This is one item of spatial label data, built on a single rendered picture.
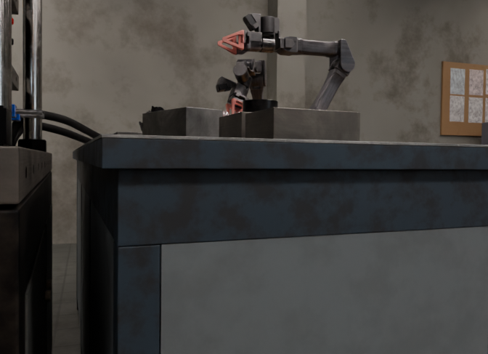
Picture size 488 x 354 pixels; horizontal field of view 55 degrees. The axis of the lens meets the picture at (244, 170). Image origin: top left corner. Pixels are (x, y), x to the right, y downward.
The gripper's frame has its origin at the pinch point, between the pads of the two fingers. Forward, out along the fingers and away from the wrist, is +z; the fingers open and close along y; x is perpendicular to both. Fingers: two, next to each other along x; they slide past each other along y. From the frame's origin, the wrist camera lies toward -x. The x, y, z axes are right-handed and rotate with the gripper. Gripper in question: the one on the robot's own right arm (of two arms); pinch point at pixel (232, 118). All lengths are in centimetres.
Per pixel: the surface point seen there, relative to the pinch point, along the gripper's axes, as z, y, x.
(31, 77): 20, 12, -73
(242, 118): 33, 91, -20
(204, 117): 24, 58, -22
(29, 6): -2, 15, -82
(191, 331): 72, 120, -26
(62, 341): 106, -40, -29
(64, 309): 100, -82, -31
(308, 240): 57, 122, -14
